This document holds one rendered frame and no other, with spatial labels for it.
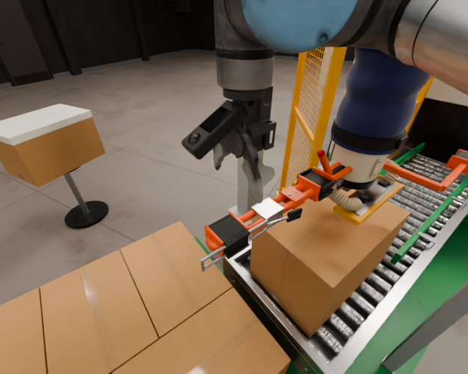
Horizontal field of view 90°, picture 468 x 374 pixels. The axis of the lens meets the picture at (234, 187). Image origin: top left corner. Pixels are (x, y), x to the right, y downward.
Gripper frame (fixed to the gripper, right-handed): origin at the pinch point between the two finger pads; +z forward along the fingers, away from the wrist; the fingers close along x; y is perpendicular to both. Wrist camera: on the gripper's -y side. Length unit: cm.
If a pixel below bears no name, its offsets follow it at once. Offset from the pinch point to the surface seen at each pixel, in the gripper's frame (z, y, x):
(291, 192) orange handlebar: 13.1, 22.5, 1.4
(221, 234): 12.1, -4.1, -0.3
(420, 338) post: 96, 75, -49
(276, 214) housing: 13.6, 12.6, -2.3
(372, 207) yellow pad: 25, 52, -12
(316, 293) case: 52, 27, -14
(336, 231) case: 43, 49, -4
